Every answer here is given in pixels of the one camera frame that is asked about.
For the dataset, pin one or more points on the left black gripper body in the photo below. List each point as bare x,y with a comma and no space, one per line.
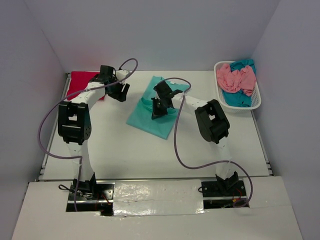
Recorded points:
116,89

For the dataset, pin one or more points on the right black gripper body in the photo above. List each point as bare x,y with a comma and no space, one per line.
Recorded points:
159,104

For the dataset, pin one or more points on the mint green t shirt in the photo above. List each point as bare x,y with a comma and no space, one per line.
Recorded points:
144,115

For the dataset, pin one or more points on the red t shirt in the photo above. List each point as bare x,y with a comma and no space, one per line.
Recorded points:
79,81

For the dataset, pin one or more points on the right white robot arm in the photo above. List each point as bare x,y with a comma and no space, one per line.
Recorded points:
211,120

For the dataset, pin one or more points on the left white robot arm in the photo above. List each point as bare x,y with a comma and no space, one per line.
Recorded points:
75,127

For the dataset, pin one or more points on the pink t shirt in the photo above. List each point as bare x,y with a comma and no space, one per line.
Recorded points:
237,80

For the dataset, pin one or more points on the teal blue t shirt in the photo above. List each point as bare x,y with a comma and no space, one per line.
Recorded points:
237,97

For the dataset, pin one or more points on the silver tape patch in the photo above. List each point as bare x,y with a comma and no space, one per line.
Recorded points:
157,198

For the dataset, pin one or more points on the white plastic laundry basket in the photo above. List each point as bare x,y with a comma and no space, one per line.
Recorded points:
240,100

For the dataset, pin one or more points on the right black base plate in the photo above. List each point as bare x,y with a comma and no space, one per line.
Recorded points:
213,198

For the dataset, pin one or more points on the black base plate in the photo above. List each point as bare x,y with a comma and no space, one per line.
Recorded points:
213,198
100,202

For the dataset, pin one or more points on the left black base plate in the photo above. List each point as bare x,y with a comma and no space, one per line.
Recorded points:
100,202

